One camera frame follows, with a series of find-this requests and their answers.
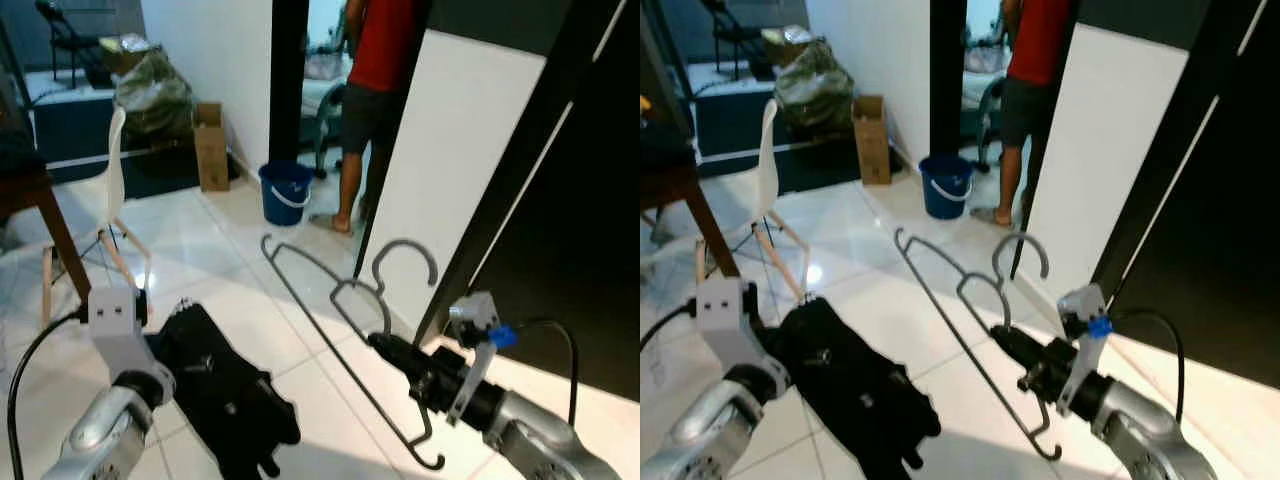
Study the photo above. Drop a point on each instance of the black folding chair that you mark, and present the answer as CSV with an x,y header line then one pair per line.
x,y
70,40
735,35

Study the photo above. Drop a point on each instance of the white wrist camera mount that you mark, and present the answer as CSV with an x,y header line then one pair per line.
x,y
722,305
118,310
1080,300
475,312

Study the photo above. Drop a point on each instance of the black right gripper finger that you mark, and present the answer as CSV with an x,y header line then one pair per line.
x,y
1022,340
405,348
1018,355
400,365

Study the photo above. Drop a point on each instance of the blue plastic bucket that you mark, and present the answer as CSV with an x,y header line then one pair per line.
x,y
283,180
943,175

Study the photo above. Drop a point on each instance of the person in red shirt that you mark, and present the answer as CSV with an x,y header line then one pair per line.
x,y
1040,40
385,45

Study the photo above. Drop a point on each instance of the dark brown wooden table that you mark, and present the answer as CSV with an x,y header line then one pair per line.
x,y
665,182
60,245

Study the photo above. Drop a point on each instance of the dark navy shirt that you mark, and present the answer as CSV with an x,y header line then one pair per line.
x,y
870,400
240,410

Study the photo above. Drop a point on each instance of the brown cardboard box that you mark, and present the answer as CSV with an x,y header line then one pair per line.
x,y
872,145
211,150

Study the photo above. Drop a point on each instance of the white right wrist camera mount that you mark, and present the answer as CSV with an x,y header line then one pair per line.
x,y
1080,300
475,312

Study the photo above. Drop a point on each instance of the grey stuffed plastic bag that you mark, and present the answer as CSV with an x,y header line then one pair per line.
x,y
815,90
155,95

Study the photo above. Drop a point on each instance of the black doorway frame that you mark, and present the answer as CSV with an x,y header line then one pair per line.
x,y
288,80
947,70

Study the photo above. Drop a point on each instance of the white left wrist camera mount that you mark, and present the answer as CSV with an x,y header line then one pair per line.
x,y
118,310
722,305

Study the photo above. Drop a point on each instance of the bed with white mattress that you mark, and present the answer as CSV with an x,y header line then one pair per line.
x,y
980,85
322,95

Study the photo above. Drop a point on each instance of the dark green chair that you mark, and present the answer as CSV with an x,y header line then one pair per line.
x,y
325,130

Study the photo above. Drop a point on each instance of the white chair wooden legs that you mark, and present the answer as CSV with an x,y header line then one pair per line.
x,y
116,170
768,160

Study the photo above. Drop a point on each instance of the thin plastic clothes hanger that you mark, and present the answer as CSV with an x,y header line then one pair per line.
x,y
404,242
1020,236

